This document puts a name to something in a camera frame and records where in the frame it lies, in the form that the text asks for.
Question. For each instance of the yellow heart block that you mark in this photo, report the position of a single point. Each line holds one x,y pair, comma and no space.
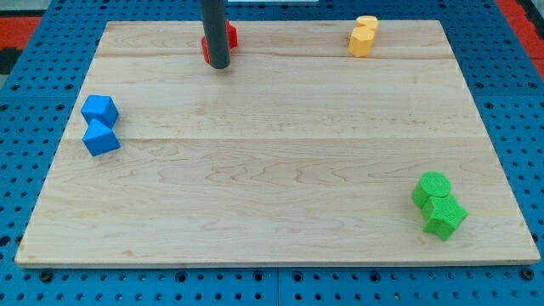
369,21

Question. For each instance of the light wooden board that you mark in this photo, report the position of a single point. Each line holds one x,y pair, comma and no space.
296,155

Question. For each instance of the red block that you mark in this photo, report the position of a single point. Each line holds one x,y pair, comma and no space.
232,40

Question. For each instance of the yellow hexagon block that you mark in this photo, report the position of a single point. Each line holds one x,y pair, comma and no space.
361,41

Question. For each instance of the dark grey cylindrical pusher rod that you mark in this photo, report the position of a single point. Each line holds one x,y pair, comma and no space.
214,26

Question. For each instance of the green cylinder block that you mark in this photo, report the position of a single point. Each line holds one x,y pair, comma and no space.
430,184

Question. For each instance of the blue triangle block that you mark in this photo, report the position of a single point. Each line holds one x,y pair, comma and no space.
99,138

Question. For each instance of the blue cube block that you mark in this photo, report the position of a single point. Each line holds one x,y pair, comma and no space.
101,108

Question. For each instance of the green star block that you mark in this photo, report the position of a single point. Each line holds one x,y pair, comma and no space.
442,216

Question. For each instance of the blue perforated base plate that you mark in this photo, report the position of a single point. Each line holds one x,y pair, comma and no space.
498,53

